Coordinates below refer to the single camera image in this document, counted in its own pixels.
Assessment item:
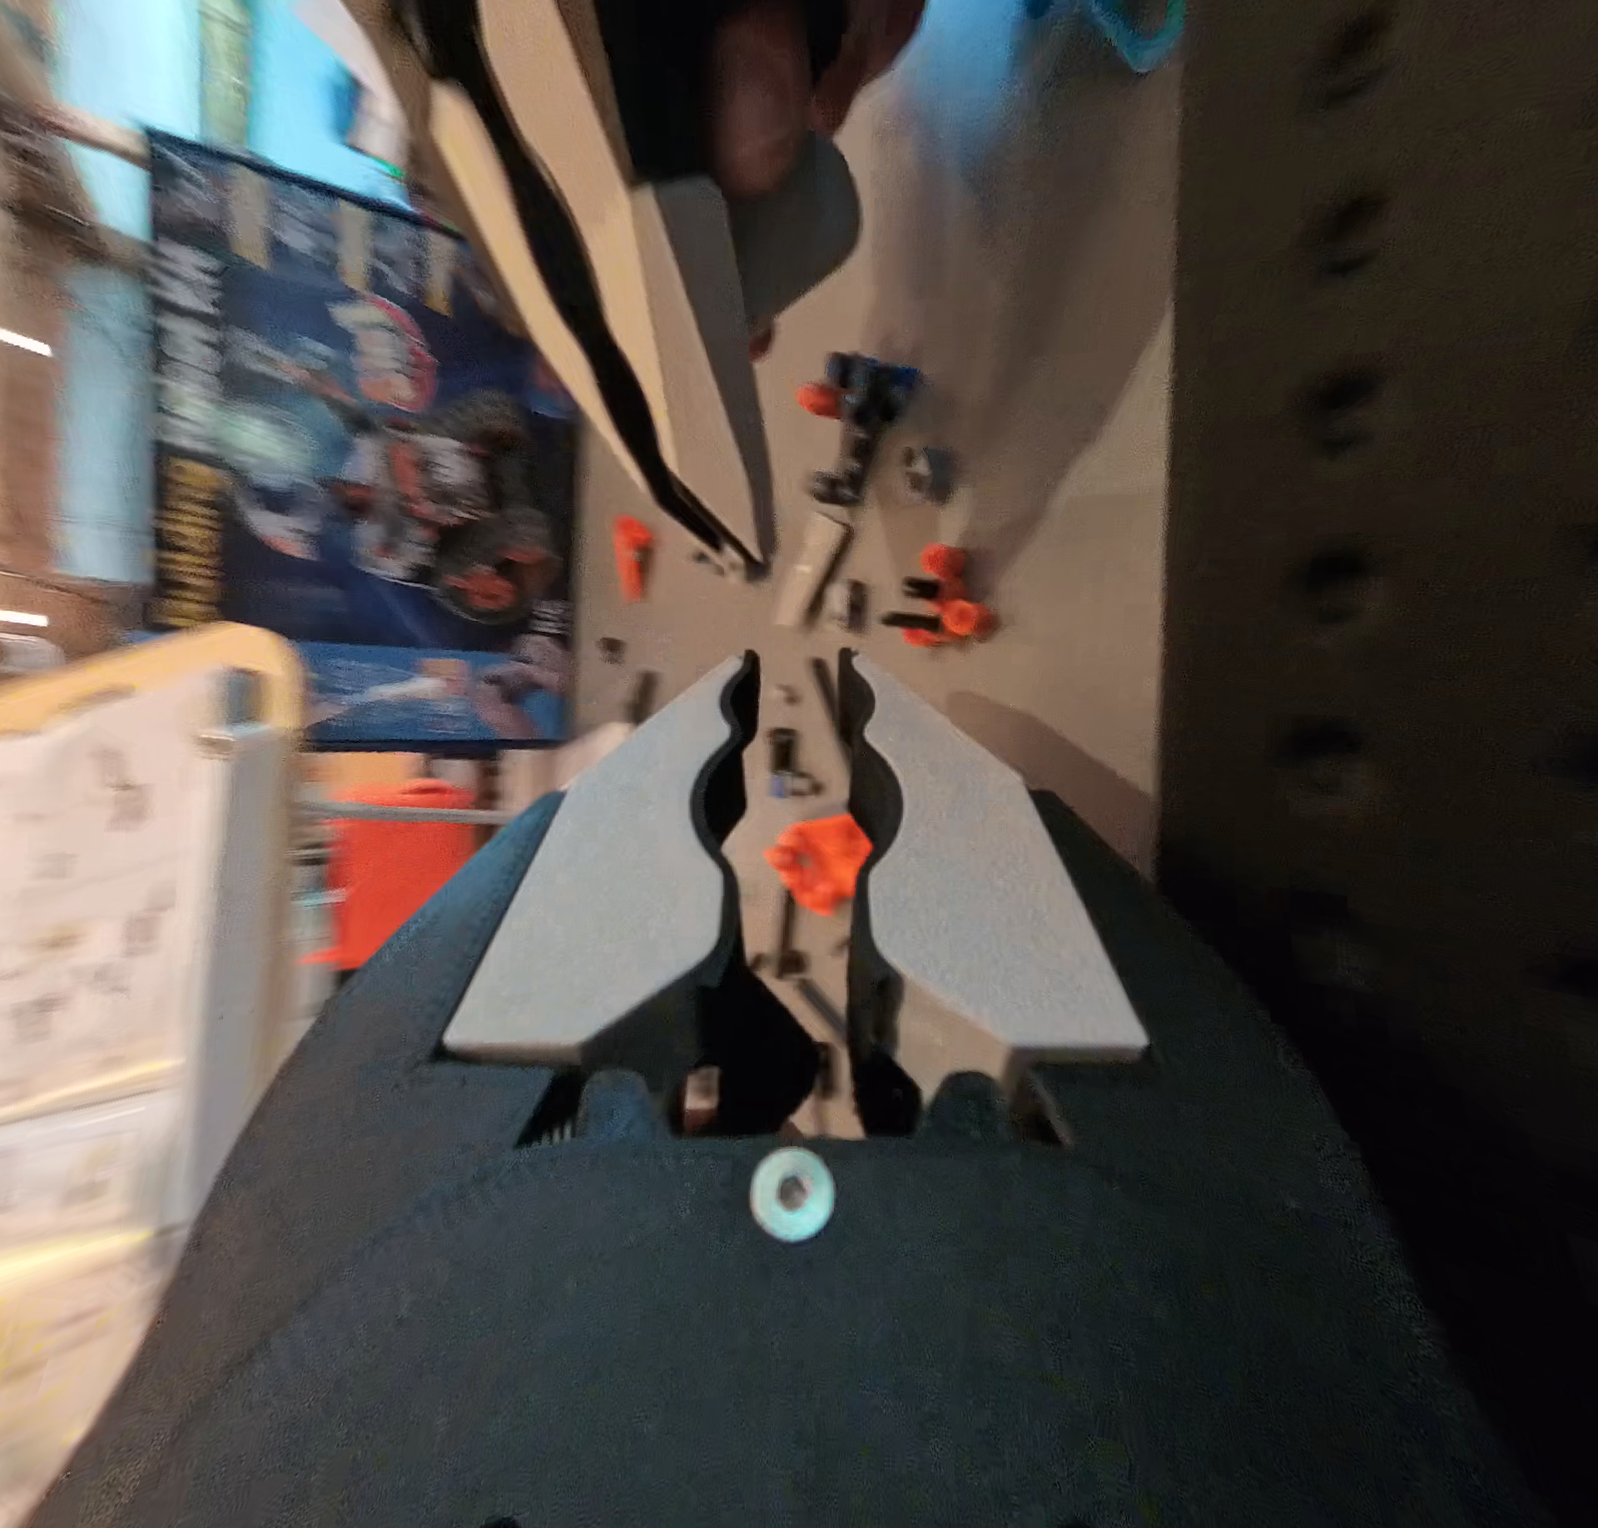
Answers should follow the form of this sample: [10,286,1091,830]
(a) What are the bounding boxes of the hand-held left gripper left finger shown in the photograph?
[440,649,764,1066]

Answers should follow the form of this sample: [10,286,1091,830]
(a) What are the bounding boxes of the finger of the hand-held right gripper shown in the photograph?
[429,82,764,575]
[477,0,772,559]

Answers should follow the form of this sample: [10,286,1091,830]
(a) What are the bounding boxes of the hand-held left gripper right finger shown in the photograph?
[836,647,1154,1107]

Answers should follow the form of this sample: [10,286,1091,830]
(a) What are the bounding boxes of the orange three-lobe toy piece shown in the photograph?
[879,542,1000,651]

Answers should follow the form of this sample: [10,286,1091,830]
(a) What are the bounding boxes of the person's right hand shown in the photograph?
[713,0,937,199]

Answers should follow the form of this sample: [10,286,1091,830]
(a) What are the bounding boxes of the small black blue toy assembly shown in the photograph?
[797,353,928,509]

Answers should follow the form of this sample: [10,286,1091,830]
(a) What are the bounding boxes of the orange toy wedge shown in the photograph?
[764,815,875,918]

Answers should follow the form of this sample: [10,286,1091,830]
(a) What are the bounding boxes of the orange plastic crate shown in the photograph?
[327,780,503,974]

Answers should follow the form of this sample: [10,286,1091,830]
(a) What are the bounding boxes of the printed toy box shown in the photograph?
[140,127,585,752]

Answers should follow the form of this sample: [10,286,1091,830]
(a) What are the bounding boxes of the white toy blade piece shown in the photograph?
[772,511,855,631]

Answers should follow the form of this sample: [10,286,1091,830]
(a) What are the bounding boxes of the white book stand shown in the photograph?
[0,620,312,1528]

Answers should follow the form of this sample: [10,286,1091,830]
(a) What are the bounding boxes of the instruction booklet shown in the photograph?
[0,678,240,1111]

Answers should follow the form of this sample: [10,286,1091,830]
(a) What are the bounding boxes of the black studded mat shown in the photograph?
[1154,0,1598,1528]

